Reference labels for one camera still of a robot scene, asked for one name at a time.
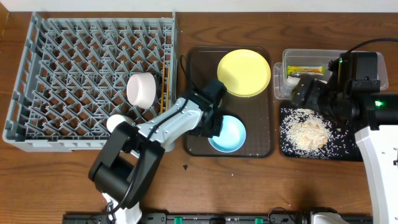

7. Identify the light blue bowl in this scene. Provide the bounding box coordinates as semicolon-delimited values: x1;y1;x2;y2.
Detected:
208;115;246;153

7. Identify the yellow round plate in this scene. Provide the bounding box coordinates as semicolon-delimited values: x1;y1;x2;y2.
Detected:
217;49;271;98

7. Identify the clear plastic bin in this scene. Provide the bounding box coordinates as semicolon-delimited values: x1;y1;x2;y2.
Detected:
273;48;389;100

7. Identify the grey plastic dishwasher rack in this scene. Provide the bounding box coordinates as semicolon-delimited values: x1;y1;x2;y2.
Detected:
2;13;178;152

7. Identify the green snack wrapper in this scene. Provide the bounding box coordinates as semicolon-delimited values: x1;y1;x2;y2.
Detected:
287;65;325;76

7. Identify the black waste tray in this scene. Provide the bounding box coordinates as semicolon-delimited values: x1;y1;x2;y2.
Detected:
279;101;364;162

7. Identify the dark brown serving tray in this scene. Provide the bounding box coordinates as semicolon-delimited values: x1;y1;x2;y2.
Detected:
183;46;275;158

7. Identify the small white cup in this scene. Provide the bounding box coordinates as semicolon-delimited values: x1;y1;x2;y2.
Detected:
106;114;134;133

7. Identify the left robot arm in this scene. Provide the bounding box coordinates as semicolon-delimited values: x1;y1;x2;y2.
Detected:
86;79;227;223

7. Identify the white bowl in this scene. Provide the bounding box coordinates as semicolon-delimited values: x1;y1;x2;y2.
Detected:
126;72;157;110

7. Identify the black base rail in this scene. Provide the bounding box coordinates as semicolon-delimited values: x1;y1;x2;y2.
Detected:
62;212;371;224

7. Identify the spilled rice food waste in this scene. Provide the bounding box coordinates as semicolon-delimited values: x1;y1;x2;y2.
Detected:
279;108;352;159

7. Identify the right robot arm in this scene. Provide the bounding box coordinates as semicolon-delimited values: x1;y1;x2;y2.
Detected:
291;52;397;223

